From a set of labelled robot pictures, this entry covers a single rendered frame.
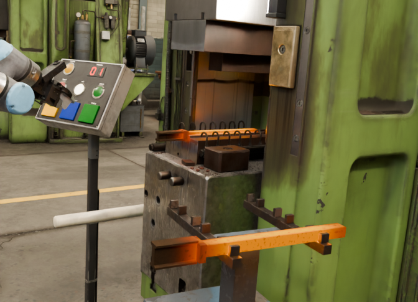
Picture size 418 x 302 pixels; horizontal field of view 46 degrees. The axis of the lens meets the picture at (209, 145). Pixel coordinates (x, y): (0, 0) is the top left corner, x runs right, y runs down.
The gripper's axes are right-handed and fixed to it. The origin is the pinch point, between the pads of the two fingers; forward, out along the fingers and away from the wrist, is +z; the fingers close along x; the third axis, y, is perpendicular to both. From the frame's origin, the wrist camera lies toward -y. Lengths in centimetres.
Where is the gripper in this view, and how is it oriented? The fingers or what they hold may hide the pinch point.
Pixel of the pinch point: (72, 99)
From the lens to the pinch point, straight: 186.8
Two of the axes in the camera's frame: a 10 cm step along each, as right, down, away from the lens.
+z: 4.0, 3.8, 8.3
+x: 8.6, 1.5, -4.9
